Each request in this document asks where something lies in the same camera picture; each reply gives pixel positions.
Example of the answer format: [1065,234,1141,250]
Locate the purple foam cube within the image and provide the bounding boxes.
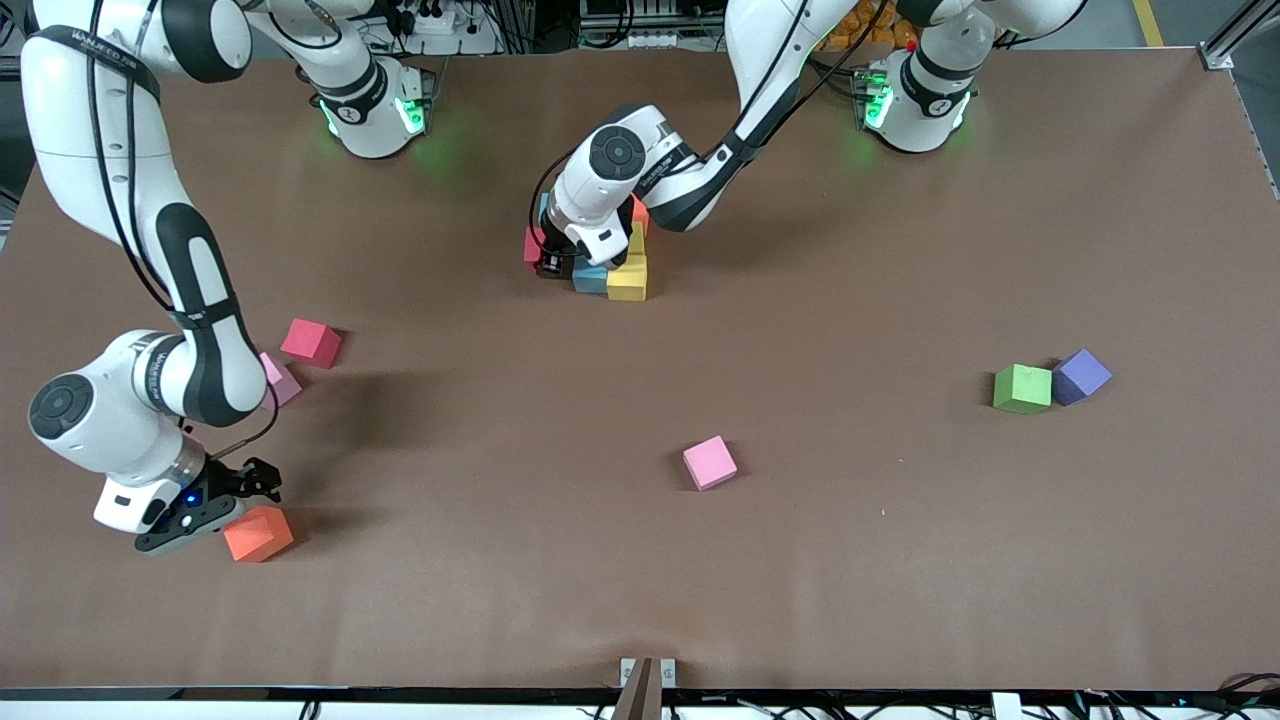
[1052,348,1114,407]

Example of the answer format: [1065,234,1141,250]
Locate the black floor cable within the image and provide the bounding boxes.
[1215,672,1280,701]

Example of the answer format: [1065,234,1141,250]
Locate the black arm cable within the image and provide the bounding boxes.
[527,150,581,246]
[180,385,281,463]

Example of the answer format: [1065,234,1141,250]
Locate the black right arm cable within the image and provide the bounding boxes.
[180,385,281,463]

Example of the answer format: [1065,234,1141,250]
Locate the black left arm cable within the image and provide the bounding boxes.
[527,150,581,246]

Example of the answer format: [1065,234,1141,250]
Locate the green foam cube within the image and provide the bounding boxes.
[992,363,1054,416]

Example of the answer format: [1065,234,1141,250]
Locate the white socket strip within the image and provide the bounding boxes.
[585,0,711,51]

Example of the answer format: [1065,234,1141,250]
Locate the white power strip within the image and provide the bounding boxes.
[395,0,501,56]

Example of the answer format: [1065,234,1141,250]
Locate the pink foam cube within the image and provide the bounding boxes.
[682,435,739,492]
[258,352,303,409]

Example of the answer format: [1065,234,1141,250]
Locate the brown camera mount post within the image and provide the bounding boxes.
[612,658,663,720]

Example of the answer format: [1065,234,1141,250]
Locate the bag of orange items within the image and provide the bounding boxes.
[820,0,923,51]

